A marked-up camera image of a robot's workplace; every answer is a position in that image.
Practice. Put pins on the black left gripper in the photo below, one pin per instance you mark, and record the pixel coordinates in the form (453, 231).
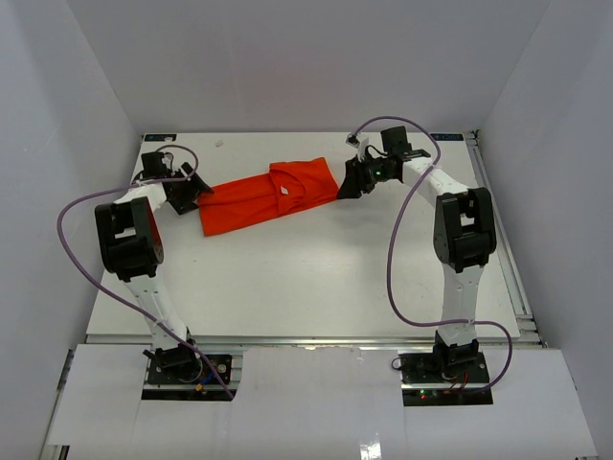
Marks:
(195, 187)

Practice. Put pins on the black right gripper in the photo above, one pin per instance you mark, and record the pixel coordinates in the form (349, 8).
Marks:
(354, 180)

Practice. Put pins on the orange t shirt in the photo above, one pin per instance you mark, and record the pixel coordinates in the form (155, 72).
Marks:
(256, 199)

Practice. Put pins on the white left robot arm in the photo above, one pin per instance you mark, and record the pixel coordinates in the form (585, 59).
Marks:
(132, 249)

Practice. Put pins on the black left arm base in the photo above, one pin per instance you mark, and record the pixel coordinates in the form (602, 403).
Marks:
(179, 374)

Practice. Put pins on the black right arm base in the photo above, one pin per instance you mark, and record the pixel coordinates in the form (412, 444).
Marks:
(445, 364)

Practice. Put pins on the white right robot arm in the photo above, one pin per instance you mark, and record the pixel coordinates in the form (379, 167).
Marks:
(464, 234)

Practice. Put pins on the left dark table label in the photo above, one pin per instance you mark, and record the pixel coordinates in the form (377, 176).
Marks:
(160, 137)

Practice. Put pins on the dark table label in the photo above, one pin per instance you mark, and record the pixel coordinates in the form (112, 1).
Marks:
(448, 137)
(160, 137)

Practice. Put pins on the right dark table label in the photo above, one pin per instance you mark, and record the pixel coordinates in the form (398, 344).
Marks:
(448, 137)

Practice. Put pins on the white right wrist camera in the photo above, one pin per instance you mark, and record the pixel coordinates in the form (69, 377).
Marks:
(360, 142)

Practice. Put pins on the aluminium front table rail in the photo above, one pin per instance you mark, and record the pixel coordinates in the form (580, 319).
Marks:
(248, 341)

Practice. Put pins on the aluminium table edge rail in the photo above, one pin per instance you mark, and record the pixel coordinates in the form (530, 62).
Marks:
(529, 335)

